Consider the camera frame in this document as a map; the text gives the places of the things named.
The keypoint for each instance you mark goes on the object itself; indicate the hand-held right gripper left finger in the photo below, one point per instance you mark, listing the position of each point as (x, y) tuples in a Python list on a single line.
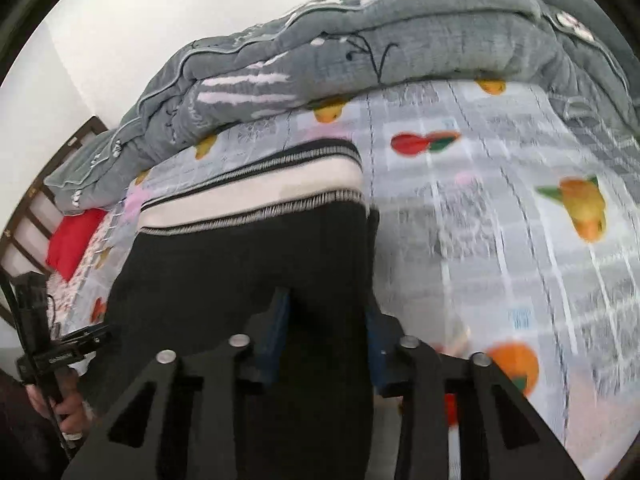
[(274, 332)]

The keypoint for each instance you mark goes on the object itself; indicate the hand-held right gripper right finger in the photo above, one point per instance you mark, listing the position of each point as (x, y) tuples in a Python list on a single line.
[(378, 355)]

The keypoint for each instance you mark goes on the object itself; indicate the black sweater with cream stripe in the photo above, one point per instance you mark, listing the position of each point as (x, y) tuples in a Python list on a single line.
[(225, 260)]

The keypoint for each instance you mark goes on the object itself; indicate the person's left forearm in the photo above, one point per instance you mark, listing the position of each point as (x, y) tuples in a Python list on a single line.
[(25, 435)]

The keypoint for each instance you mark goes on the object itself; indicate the person's left hand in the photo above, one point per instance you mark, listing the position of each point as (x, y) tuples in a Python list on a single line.
[(71, 410)]

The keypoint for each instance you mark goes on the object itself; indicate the red pillow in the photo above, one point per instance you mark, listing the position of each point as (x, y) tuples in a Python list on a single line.
[(72, 245)]

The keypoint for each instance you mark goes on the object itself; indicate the fruit print bed sheet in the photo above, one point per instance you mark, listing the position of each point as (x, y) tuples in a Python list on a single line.
[(500, 210)]

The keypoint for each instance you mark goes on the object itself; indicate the dark wooden headboard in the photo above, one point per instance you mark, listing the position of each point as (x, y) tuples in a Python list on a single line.
[(85, 133)]

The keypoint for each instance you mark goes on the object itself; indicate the grey quilt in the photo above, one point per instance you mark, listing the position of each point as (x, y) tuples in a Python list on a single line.
[(400, 35)]

